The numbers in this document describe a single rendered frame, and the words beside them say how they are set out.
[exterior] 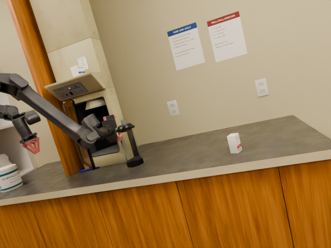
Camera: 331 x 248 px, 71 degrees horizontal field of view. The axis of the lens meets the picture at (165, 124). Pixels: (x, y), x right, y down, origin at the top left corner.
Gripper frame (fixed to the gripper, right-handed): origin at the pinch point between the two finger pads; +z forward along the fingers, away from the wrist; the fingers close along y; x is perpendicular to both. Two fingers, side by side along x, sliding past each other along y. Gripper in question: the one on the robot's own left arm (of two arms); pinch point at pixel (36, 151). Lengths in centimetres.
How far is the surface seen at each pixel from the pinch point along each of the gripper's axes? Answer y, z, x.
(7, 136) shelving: 117, -29, -24
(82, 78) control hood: -25.0, -24.0, -31.5
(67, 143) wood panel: 12.1, 3.8, -22.7
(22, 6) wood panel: -4, -81, -34
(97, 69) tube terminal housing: -26, -27, -43
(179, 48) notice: -47, -20, -100
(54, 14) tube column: -18, -67, -41
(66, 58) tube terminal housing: -12, -42, -37
